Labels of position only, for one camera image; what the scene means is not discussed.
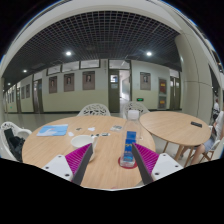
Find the round wooden table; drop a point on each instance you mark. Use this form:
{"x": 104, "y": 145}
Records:
{"x": 173, "y": 128}

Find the group of round ceiling lights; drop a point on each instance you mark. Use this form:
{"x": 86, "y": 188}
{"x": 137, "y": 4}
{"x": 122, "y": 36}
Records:
{"x": 68, "y": 53}

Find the green exit sign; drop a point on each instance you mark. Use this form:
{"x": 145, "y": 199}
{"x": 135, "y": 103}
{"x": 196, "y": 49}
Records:
{"x": 140, "y": 99}

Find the flat round red coaster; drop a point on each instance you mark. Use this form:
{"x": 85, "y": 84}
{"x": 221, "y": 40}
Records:
{"x": 121, "y": 164}

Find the dark-framed open doorway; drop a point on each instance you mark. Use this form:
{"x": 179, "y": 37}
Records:
{"x": 119, "y": 90}

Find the small printed card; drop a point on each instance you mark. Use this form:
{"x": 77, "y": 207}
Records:
{"x": 116, "y": 128}

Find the black phone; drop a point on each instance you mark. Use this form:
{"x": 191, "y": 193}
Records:
{"x": 196, "y": 124}

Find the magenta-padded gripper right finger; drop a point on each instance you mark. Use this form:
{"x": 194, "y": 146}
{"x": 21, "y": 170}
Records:
{"x": 155, "y": 166}

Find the group of framed wall portraits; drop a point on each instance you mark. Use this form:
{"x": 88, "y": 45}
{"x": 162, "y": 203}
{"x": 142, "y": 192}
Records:
{"x": 88, "y": 80}

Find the row of small dark cards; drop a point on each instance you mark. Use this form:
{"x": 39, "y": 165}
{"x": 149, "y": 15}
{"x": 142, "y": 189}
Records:
{"x": 100, "y": 134}

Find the dark wooden door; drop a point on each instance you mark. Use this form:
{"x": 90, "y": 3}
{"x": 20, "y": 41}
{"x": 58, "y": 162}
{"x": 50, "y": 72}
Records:
{"x": 37, "y": 97}

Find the clear plastic bottle blue label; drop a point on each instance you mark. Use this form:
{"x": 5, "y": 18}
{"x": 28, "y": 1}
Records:
{"x": 131, "y": 143}

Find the red notice boards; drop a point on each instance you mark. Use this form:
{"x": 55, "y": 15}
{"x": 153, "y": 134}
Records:
{"x": 162, "y": 93}

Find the small white paper scrap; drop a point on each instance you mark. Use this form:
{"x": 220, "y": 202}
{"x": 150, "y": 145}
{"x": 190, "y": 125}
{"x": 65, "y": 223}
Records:
{"x": 71, "y": 134}

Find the person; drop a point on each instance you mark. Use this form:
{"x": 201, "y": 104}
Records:
{"x": 216, "y": 107}
{"x": 218, "y": 128}

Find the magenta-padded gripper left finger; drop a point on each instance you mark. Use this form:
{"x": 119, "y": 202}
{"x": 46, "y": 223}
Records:
{"x": 71, "y": 163}

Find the dark double door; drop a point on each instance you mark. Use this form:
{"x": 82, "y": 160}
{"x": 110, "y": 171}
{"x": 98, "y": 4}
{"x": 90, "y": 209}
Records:
{"x": 175, "y": 93}

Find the white ceramic mug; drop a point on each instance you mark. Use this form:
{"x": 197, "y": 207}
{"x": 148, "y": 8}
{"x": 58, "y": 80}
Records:
{"x": 81, "y": 141}

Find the light blue paper booklet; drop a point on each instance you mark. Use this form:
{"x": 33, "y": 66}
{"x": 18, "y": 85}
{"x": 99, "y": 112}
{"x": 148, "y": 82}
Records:
{"x": 52, "y": 130}

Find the black bag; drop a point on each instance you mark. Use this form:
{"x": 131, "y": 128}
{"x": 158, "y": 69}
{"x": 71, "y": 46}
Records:
{"x": 15, "y": 143}

